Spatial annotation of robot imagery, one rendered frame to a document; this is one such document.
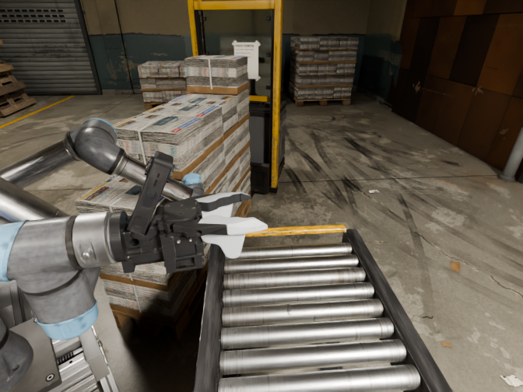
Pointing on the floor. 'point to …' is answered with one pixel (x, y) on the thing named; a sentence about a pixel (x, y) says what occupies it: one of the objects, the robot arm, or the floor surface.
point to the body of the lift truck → (259, 113)
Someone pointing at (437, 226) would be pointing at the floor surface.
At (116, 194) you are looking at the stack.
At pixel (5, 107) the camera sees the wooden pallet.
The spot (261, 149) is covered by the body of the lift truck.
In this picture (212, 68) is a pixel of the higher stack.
